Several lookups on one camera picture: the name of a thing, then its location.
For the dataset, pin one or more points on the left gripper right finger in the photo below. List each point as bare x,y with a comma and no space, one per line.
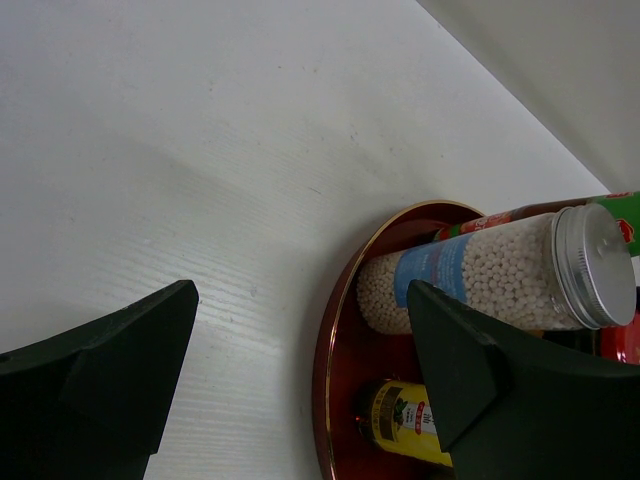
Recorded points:
509,405

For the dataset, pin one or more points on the green red sauce bottle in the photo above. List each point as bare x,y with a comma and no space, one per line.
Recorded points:
624,207

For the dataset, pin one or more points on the small yellow-label brown bottle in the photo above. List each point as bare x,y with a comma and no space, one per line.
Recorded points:
397,417

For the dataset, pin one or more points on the silver-lid white spice jar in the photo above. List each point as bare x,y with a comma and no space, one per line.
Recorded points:
559,271

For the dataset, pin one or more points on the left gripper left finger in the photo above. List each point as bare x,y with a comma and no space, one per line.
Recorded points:
93,402

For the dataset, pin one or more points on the red round tray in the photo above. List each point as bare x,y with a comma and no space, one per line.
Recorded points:
349,354

